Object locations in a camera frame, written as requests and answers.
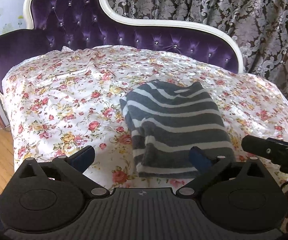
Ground grey white striped sweater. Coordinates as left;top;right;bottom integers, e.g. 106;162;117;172
120;80;235;178

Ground floral bed sheet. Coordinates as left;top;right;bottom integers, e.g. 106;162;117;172
2;46;288;190

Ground brown silver damask curtain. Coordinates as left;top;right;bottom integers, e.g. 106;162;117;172
108;0;288;99

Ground purple tufted headboard white frame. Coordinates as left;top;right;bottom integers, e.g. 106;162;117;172
0;0;244;93

